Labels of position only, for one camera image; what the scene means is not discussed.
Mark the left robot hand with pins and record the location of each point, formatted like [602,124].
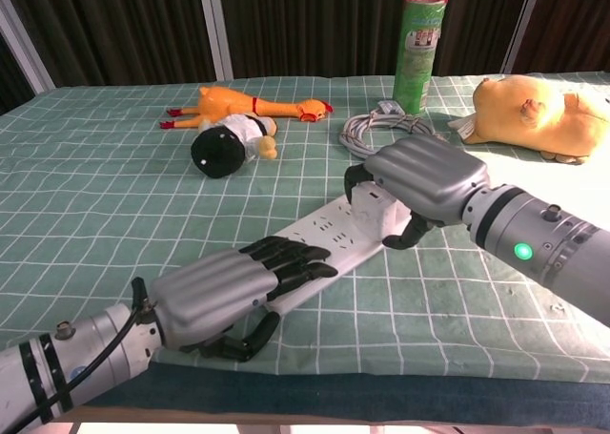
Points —
[224,291]

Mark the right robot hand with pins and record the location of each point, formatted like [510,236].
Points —
[424,186]

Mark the white plastic power adapter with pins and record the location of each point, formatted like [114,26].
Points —
[376,205]

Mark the white power strip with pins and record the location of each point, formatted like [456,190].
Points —
[314,248]

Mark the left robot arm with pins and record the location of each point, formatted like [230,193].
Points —
[71,362]

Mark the green checkered tablecloth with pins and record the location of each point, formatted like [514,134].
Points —
[190,214]

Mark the yellow plush duck toy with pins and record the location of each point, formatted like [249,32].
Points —
[538,119]

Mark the green chips can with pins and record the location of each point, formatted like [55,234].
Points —
[417,52]

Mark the black white plush doll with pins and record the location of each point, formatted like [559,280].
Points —
[233,140]

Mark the yellow rubber chicken toy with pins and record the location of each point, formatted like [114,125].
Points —
[257,105]

